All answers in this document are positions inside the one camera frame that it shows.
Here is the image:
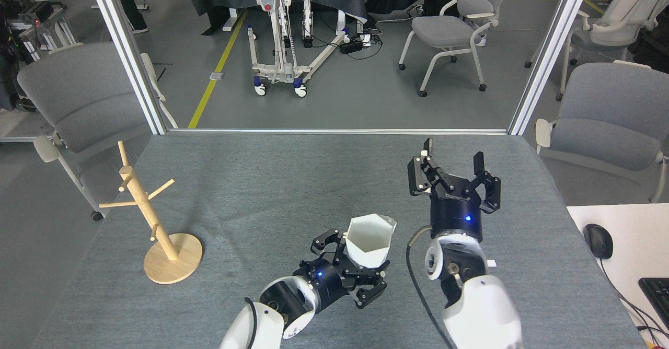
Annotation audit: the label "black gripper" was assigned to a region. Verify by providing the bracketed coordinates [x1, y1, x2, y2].
[408, 138, 501, 240]
[293, 229, 390, 313]

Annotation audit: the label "white faceted cup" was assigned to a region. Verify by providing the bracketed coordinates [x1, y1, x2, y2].
[345, 213, 397, 270]

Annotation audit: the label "wooden cup rack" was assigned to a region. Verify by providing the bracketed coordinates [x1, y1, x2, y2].
[99, 141, 203, 285]

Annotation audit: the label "metal equipment rack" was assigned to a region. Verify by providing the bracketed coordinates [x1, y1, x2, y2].
[0, 0, 79, 112]

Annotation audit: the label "black computer mouse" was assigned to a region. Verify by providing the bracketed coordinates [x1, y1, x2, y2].
[583, 224, 614, 260]

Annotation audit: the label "white desk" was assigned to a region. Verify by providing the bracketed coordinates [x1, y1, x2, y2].
[567, 203, 669, 349]

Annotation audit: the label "black keyboard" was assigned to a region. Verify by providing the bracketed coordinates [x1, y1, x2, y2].
[638, 277, 669, 331]

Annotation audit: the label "white-backed grey chair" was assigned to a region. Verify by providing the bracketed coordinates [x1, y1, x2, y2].
[525, 0, 669, 101]

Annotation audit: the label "person's legs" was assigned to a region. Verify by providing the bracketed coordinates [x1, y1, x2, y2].
[109, 0, 149, 34]

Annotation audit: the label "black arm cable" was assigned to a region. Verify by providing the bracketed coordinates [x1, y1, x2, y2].
[406, 226, 455, 349]

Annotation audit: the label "silver table edge rail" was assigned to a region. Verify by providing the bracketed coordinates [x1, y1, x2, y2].
[168, 128, 509, 135]

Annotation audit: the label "grey chair with white frame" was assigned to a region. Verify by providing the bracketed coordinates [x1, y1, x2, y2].
[17, 42, 178, 222]
[534, 61, 669, 203]
[398, 0, 515, 98]

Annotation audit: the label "silver post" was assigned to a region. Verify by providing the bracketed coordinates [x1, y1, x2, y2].
[508, 0, 596, 136]
[85, 0, 169, 135]

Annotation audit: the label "black mouse cable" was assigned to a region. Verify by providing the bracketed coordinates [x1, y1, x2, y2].
[598, 258, 669, 339]

